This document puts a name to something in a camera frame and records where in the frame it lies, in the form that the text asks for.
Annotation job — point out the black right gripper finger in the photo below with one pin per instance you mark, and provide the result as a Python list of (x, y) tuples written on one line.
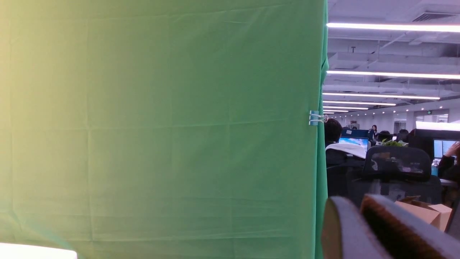
[(381, 229)]

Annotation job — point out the seated person dark hair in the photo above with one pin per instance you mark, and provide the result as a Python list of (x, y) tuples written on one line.
[(343, 160)]

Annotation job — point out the cardboard box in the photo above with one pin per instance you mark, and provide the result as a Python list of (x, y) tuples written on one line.
[(437, 215)]

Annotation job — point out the metal binder clip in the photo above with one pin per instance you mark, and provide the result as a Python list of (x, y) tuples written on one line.
[(316, 118)]

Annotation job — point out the green backdrop cloth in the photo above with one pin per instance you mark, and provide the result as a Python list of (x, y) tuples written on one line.
[(163, 129)]

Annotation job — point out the black office chair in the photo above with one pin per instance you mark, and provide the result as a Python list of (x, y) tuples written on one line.
[(396, 172)]

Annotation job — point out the computer monitor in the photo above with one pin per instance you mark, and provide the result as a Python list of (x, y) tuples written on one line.
[(363, 142)]

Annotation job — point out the large white square plate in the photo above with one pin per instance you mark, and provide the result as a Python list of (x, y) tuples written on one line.
[(18, 251)]

